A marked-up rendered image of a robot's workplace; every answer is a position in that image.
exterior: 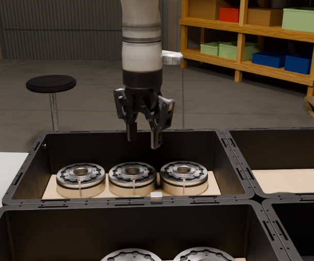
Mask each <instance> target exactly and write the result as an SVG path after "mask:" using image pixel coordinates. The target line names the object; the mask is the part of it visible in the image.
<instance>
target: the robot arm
mask: <svg viewBox="0 0 314 261"><path fill-rule="evenodd" d="M121 6H122V33H123V46H122V71H123V85H124V86H125V88H120V89H117V90H114V91H113V94H114V100H115V105H116V111H117V116H118V118H119V119H123V120H124V122H125V123H126V135H127V137H128V141H131V142H132V141H134V140H136V139H137V122H135V120H136V119H137V116H138V113H139V112H141V113H142V114H144V115H145V118H146V120H147V121H148V122H149V125H150V127H151V130H152V131H151V148H152V149H156V148H158V147H160V145H161V143H162V131H163V130H165V129H167V128H169V127H170V126H171V122H172V117H173V111H174V106H175V100H174V99H170V100H168V99H166V98H164V97H162V93H161V90H160V88H161V85H162V65H163V64H166V65H179V64H182V63H183V55H182V54H181V53H178V52H171V51H164V50H162V46H161V17H160V11H159V0H121ZM159 104H160V107H159ZM122 106H123V110H124V112H123V111H122ZM152 112H154V114H152V115H151V113H152ZM155 120H156V123H155Z"/></svg>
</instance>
